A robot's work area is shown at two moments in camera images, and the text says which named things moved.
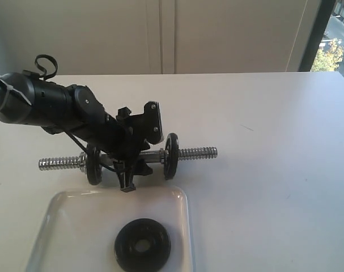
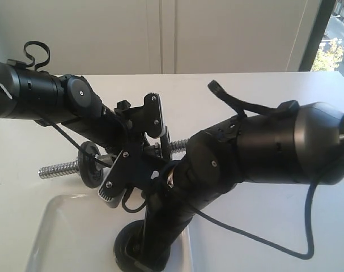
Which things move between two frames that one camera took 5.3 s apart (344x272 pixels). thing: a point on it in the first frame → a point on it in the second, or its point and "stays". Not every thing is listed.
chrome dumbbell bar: x=79 y=163 → x=66 y=168
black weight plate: x=155 y=258 stays
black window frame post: x=325 y=12 stays
